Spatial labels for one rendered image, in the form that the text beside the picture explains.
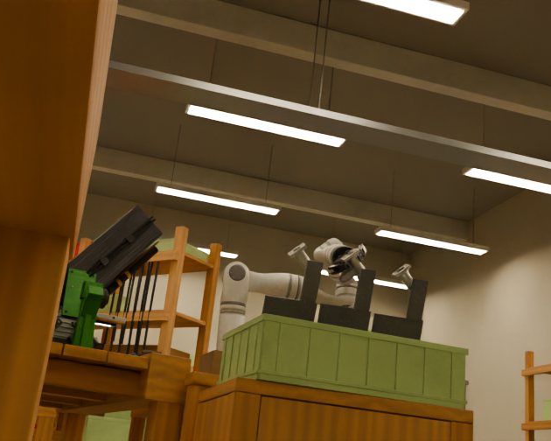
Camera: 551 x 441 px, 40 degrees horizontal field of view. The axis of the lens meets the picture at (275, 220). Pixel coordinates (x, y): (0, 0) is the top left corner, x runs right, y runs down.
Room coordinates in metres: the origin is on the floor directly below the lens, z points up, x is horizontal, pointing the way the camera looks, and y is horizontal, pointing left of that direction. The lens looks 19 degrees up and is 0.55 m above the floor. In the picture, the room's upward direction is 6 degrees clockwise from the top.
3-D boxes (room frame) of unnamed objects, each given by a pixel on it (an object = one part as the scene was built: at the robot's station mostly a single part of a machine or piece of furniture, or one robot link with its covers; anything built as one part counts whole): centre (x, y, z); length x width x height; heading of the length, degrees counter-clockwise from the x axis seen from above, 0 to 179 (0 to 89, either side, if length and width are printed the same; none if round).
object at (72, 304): (3.02, 0.76, 1.17); 0.13 x 0.12 x 0.20; 24
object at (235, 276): (2.63, 0.12, 1.19); 0.09 x 0.09 x 0.17; 8
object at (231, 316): (2.63, 0.11, 1.03); 0.09 x 0.09 x 0.17; 31
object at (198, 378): (2.63, 0.11, 0.83); 0.32 x 0.32 x 0.04; 20
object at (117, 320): (3.18, 0.79, 1.11); 0.39 x 0.16 x 0.03; 114
